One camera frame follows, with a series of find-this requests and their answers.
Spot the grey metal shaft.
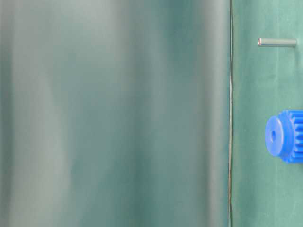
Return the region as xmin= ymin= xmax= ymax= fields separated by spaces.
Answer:
xmin=257 ymin=37 xmax=297 ymax=48

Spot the small blue plastic gear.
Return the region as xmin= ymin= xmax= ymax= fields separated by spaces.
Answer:
xmin=265 ymin=110 xmax=303 ymax=163

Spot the green mat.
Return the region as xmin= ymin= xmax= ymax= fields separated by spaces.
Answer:
xmin=231 ymin=0 xmax=303 ymax=227

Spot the green backdrop curtain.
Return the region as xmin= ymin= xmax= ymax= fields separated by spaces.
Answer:
xmin=0 ymin=0 xmax=231 ymax=227

